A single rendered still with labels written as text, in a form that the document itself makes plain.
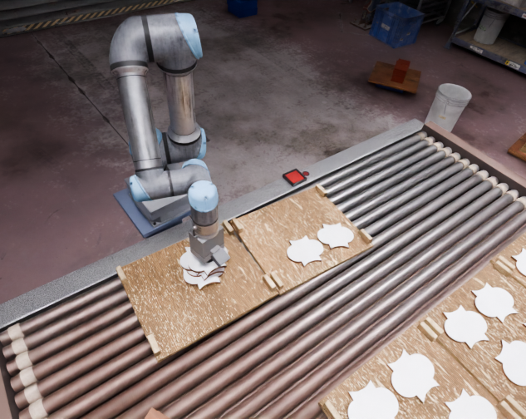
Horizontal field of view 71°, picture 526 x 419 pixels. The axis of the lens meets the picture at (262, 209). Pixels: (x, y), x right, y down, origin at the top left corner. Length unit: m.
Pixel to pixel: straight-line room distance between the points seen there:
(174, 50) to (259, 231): 0.67
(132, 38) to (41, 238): 1.94
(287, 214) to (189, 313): 0.53
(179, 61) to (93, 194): 1.99
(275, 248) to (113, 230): 1.58
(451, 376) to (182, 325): 0.79
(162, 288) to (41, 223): 1.77
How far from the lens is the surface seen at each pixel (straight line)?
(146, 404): 1.13
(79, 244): 2.68
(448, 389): 1.24
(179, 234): 1.39
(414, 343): 1.26
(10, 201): 3.15
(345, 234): 1.39
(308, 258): 1.29
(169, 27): 1.09
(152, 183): 1.05
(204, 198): 0.96
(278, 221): 1.39
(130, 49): 1.08
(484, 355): 1.34
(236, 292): 1.21
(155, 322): 1.19
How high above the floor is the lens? 1.99
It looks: 47 degrees down
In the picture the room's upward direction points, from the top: 5 degrees clockwise
